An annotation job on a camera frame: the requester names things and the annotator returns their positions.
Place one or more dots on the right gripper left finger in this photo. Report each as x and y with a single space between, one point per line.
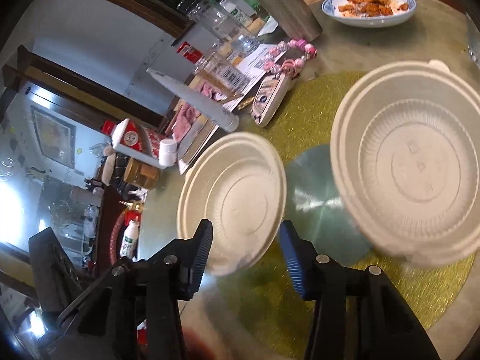
192 256

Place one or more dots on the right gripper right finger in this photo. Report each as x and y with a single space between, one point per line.
301 260

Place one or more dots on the beige plastic bowl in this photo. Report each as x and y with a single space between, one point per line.
404 150
239 184

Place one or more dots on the gold glitter turntable mat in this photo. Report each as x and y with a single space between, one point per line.
260 316

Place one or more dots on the silver turntable center disc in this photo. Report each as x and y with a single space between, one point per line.
316 209

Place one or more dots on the small white green bottle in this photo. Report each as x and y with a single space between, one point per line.
129 240

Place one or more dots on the red yellow hula hoop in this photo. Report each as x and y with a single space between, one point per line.
112 250

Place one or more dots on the gold lid glass jar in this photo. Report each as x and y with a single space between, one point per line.
141 174

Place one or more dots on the dark quilted jacket fur collar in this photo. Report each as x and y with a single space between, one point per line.
114 166

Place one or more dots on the white liquor bottle red cap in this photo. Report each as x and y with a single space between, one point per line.
134 140

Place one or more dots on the pink cloth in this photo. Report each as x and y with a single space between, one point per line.
187 114

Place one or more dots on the phone in patterned case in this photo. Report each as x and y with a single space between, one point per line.
269 97

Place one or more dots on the small clear liquor bottle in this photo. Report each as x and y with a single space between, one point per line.
215 69

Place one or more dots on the clear glass jar black lid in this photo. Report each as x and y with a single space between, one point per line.
210 15

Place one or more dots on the stainless steel thermos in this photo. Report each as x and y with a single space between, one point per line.
294 17

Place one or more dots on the blue white plate with food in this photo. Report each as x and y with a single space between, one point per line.
368 14

